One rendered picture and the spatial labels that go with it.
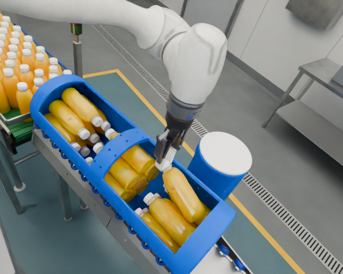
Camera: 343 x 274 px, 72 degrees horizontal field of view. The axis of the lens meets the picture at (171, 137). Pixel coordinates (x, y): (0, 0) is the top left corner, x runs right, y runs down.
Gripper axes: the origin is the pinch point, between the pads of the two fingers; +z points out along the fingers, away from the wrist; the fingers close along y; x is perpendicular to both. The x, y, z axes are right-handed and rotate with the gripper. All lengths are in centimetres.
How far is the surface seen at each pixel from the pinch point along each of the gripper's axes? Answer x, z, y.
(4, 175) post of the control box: 82, 80, -30
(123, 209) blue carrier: 0.4, 16.1, -15.0
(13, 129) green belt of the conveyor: 73, 38, -20
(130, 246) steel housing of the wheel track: -5.9, 40.0, -13.7
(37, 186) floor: 95, 128, -12
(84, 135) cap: 34.0, 15.5, -7.0
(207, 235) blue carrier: -24.5, 5.5, -6.2
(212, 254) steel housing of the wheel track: -31.1, 35.2, 6.1
